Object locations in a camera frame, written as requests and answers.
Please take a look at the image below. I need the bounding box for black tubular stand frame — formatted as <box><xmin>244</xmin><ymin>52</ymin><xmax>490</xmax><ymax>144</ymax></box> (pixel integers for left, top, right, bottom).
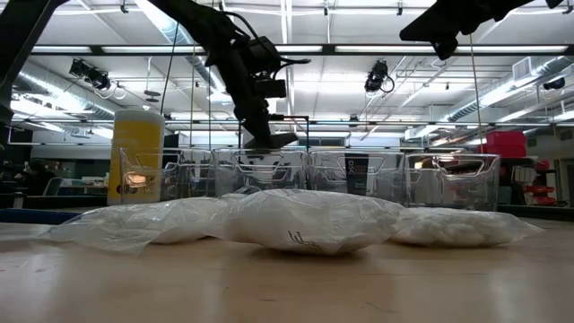
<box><xmin>237</xmin><ymin>113</ymin><xmax>311</xmax><ymax>153</ymax></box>

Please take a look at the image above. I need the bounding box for red parts rack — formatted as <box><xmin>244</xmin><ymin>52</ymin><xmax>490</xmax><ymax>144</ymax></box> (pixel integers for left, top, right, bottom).
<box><xmin>519</xmin><ymin>156</ymin><xmax>561</xmax><ymax>207</ymax></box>

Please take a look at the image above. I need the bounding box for black overhead beam with lights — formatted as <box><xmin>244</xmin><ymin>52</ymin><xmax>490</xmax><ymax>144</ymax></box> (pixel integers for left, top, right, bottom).
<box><xmin>30</xmin><ymin>42</ymin><xmax>574</xmax><ymax>57</ymax></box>

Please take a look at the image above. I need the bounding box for black ceiling-mounted camera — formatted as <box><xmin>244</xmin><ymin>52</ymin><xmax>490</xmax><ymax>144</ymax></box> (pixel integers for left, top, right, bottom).
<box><xmin>67</xmin><ymin>57</ymin><xmax>113</xmax><ymax>92</ymax></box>
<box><xmin>362</xmin><ymin>58</ymin><xmax>396</xmax><ymax>95</ymax></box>

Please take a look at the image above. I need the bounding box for clear plastic bin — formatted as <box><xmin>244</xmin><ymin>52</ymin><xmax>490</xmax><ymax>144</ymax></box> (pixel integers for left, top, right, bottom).
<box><xmin>402</xmin><ymin>153</ymin><xmax>501</xmax><ymax>212</ymax></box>
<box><xmin>210</xmin><ymin>147</ymin><xmax>309</xmax><ymax>198</ymax></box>
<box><xmin>117</xmin><ymin>147</ymin><xmax>215</xmax><ymax>201</ymax></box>
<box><xmin>306</xmin><ymin>150</ymin><xmax>407</xmax><ymax>201</ymax></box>

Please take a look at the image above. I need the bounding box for red plastic storage bin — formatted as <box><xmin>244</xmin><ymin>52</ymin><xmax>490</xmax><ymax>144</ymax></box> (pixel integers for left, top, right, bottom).
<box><xmin>477</xmin><ymin>129</ymin><xmax>528</xmax><ymax>159</ymax></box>

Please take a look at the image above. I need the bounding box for black hanging cable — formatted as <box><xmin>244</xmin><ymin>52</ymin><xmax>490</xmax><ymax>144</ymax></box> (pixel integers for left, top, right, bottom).
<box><xmin>159</xmin><ymin>20</ymin><xmax>181</xmax><ymax>117</ymax></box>

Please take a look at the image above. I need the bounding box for black ceiling fixture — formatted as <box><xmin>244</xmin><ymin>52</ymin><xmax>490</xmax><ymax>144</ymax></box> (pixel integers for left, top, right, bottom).
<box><xmin>542</xmin><ymin>76</ymin><xmax>567</xmax><ymax>91</ymax></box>

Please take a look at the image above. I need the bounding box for person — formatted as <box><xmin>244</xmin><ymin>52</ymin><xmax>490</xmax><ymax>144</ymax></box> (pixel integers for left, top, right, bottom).
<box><xmin>15</xmin><ymin>159</ymin><xmax>57</xmax><ymax>197</ymax></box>

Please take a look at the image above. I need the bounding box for yellow wipes canister white lid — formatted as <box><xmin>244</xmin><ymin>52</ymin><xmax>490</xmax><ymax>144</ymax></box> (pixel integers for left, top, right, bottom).
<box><xmin>106</xmin><ymin>109</ymin><xmax>166</xmax><ymax>206</ymax></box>

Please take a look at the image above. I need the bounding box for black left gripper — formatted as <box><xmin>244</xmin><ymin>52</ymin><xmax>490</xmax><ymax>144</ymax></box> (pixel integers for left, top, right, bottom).
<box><xmin>204</xmin><ymin>11</ymin><xmax>311</xmax><ymax>151</ymax></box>

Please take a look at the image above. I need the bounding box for silver air duct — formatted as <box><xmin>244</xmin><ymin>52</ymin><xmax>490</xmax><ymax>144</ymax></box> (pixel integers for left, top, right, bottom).
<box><xmin>134</xmin><ymin>0</ymin><xmax>239</xmax><ymax>105</ymax></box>
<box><xmin>446</xmin><ymin>56</ymin><xmax>574</xmax><ymax>123</ymax></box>

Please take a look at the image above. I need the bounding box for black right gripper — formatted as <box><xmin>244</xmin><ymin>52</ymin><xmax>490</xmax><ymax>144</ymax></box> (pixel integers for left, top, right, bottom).
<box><xmin>398</xmin><ymin>0</ymin><xmax>564</xmax><ymax>62</ymax></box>

